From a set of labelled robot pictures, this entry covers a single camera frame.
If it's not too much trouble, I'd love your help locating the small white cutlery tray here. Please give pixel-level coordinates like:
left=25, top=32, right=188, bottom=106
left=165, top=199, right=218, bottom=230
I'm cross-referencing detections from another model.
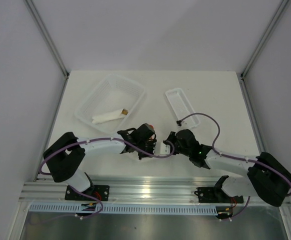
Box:
left=165, top=88, right=201, bottom=129

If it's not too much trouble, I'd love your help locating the aluminium frame post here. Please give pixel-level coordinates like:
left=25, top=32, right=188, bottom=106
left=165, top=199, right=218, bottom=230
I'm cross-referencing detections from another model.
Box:
left=23, top=0, right=70, bottom=79
left=240, top=0, right=291, bottom=81

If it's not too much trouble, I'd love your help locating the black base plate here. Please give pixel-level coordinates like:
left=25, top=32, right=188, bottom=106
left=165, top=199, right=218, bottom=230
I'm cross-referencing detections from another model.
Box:
left=194, top=187, right=244, bottom=204
left=64, top=185, right=110, bottom=202

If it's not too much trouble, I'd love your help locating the white paper napkin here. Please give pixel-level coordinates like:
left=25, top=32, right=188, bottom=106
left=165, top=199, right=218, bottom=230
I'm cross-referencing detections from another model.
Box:
left=158, top=141, right=172, bottom=156

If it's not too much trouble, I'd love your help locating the large white plastic basket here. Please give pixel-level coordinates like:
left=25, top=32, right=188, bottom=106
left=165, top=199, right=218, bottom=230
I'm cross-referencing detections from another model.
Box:
left=74, top=74, right=146, bottom=135

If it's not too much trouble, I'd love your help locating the aluminium mounting rail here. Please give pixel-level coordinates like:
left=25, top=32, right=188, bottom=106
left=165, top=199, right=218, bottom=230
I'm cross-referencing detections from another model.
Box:
left=18, top=176, right=219, bottom=205

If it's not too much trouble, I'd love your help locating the left aluminium frame post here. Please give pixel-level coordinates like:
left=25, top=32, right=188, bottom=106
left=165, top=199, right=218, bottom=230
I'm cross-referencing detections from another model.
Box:
left=23, top=0, right=70, bottom=79

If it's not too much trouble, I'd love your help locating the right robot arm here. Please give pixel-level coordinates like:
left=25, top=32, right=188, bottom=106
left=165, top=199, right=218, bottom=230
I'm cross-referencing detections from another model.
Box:
left=162, top=129, right=291, bottom=207

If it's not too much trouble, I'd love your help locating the right aluminium frame post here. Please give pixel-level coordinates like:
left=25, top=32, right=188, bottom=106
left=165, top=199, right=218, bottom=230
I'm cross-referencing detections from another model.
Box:
left=240, top=0, right=291, bottom=81

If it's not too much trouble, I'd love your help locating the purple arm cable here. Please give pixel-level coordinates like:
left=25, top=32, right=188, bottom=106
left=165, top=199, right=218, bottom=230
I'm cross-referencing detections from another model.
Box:
left=39, top=136, right=175, bottom=223
left=175, top=112, right=291, bottom=221

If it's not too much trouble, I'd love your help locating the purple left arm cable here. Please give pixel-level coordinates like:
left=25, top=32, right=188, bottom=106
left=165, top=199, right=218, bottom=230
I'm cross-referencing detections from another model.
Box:
left=39, top=136, right=175, bottom=223

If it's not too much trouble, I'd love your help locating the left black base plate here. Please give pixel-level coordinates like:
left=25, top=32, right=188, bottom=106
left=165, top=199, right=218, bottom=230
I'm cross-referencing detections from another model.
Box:
left=64, top=185, right=110, bottom=202

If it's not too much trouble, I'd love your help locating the white slotted cable duct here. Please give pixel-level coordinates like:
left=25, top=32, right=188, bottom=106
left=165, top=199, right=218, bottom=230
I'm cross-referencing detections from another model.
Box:
left=29, top=202, right=218, bottom=216

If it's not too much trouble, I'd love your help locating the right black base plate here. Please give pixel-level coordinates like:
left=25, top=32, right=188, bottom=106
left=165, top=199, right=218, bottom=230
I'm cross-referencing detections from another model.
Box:
left=194, top=187, right=244, bottom=204

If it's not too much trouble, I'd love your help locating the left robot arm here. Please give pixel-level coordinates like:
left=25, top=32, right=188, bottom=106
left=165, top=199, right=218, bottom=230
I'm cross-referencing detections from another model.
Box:
left=43, top=123, right=157, bottom=200

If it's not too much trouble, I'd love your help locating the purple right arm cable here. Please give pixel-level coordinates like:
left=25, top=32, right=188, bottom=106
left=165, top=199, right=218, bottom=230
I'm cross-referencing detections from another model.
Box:
left=175, top=112, right=291, bottom=221

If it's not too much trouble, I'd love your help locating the rolled napkin in basket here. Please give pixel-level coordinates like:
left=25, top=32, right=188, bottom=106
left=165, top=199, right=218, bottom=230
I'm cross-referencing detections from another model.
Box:
left=92, top=108, right=129, bottom=124

